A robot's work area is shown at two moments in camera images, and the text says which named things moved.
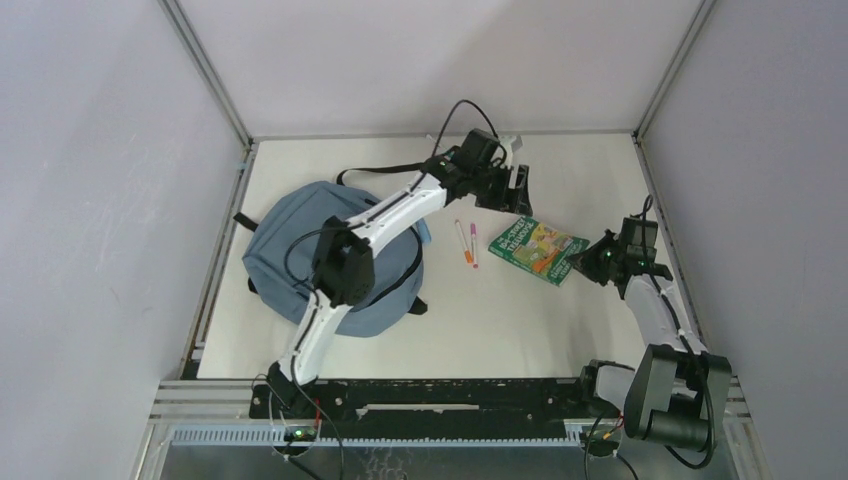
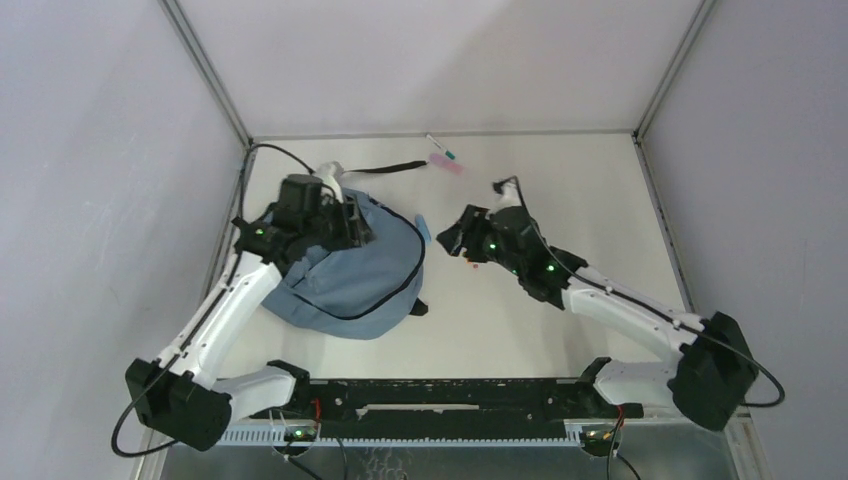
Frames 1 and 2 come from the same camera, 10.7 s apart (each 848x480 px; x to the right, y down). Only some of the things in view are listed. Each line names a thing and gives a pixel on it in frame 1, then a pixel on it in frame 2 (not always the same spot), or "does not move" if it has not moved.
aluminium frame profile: (209, 73) does not move
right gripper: (585, 262) → (474, 221)
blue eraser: (424, 232) does not move
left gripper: (505, 199) → (356, 232)
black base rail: (433, 409) does not move
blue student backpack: (280, 260) does not move
